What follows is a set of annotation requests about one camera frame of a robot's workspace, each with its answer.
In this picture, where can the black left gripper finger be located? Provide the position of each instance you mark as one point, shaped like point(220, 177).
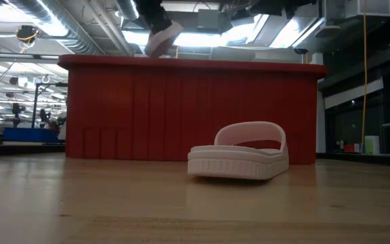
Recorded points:
point(154, 15)

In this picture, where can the pink slide sandal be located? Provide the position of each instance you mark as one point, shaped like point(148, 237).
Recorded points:
point(162, 42)

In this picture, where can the white slide sandal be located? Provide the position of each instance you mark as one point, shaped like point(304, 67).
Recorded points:
point(235, 166)

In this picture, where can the red plastic bin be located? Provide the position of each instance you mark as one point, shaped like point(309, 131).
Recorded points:
point(147, 108)

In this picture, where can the grey ceiling unit box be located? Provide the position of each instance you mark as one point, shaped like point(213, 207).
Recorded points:
point(208, 19)

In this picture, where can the white ceiling box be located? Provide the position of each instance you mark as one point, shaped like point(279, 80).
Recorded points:
point(371, 7)

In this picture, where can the small red box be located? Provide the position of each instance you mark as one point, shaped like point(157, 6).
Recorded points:
point(349, 148)

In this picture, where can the white and blue container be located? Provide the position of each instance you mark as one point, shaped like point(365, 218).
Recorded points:
point(357, 148)

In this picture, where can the pale green cup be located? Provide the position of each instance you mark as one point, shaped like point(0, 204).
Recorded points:
point(372, 145)

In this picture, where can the blue table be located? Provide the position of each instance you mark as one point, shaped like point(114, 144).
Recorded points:
point(29, 135)

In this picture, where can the black counter ledge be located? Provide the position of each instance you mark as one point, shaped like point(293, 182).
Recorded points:
point(367, 159)

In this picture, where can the silver ventilation duct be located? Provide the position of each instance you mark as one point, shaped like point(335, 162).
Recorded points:
point(59, 23)

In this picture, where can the black dome camera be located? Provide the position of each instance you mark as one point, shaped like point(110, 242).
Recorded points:
point(27, 34)

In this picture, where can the black metal frame stand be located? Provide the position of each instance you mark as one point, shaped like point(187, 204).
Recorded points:
point(35, 105)

